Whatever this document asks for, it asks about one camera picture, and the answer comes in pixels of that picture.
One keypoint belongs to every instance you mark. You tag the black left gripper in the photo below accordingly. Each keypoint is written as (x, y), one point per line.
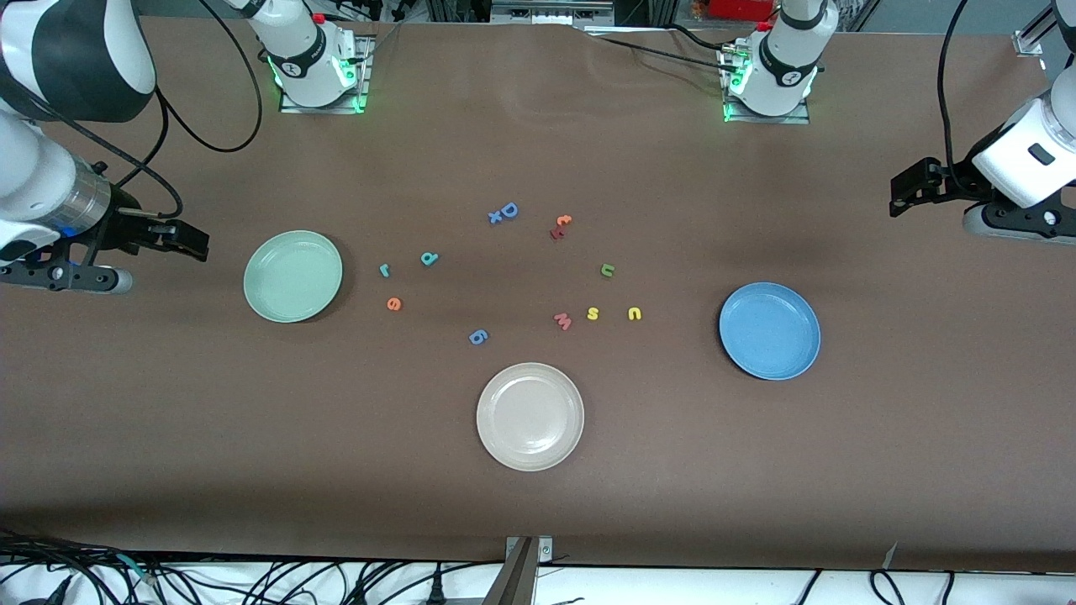
(952, 180)

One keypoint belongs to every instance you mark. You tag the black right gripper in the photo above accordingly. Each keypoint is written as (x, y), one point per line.
(126, 227)

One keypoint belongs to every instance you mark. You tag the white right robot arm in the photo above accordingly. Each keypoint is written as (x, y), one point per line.
(34, 176)

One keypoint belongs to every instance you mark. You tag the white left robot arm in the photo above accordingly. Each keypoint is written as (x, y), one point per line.
(1025, 151)

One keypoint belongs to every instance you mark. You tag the pale green round plate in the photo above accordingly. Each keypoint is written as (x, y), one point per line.
(292, 276)

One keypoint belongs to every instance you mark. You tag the blue round plate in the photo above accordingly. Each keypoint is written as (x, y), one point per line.
(769, 330)

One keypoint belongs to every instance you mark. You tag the red box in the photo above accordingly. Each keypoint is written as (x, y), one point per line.
(740, 8)

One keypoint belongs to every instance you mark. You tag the blue foam letter g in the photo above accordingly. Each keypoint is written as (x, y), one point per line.
(476, 339)

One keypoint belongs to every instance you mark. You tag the blue foam letter D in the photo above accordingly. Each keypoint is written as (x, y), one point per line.
(503, 210)

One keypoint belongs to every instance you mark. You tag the white paper tag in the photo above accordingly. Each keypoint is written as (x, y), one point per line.
(890, 555)

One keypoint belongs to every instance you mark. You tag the pink foam letter w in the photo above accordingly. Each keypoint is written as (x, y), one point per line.
(562, 322)

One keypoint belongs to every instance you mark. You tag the beige round plate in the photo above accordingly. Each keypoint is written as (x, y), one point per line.
(530, 416)

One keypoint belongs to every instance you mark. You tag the grey power strip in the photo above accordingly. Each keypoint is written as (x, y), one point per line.
(551, 10)

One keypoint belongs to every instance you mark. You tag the black power plug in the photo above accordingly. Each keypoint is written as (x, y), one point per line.
(435, 588)

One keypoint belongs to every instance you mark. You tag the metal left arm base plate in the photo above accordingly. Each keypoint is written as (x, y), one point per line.
(765, 120)

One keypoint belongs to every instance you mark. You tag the aluminium frame rail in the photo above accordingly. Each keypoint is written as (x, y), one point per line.
(1030, 40)

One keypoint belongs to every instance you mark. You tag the grey metal table bracket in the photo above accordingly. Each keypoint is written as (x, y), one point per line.
(521, 580)

